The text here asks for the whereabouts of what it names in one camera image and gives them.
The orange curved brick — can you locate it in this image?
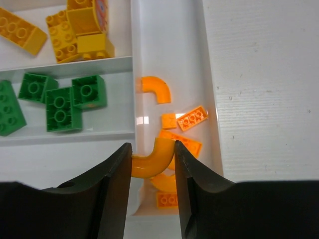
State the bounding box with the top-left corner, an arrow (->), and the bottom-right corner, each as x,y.
142,76 -> 171,104
149,173 -> 177,193
131,138 -> 175,178

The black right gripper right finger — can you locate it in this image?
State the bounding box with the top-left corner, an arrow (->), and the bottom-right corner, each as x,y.
174,141 -> 319,239

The yellow long duplo brick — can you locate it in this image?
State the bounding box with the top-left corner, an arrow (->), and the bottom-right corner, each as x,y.
45,10 -> 80,64

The orange long brick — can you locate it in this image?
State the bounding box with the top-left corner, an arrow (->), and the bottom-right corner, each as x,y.
176,106 -> 208,131

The green square duplo brick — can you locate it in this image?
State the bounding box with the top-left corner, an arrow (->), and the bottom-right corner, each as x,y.
18,73 -> 59,104

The small yellow duplo brick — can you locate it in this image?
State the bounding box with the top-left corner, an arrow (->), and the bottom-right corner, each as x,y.
77,33 -> 115,60

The green numbered duplo brick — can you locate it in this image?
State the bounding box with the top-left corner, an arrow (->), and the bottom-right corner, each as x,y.
71,75 -> 107,110

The orange D-shaped arch brick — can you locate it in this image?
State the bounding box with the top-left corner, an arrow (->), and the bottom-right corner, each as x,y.
157,159 -> 178,209

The yellow large duplo brick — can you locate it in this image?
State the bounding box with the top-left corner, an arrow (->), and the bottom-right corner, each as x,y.
0,7 -> 48,56

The yellow rounded ladybug brick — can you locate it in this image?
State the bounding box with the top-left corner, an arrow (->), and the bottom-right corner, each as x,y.
66,0 -> 109,37

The orange rectangular brick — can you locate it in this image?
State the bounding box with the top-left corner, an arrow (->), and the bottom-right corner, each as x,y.
159,129 -> 202,158

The orange small brick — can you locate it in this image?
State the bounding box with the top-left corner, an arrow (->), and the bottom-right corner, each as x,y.
161,113 -> 177,130

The green lego plate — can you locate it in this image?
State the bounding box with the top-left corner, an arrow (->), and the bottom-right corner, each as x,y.
0,80 -> 27,136

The green two-stud duplo brick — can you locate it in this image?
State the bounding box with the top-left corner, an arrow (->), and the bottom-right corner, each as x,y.
45,87 -> 83,132

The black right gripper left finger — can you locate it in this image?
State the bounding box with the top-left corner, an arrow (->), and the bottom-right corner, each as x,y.
0,143 -> 132,239

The white compartment tray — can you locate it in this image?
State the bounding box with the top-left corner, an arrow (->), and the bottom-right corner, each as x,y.
0,0 -> 224,217

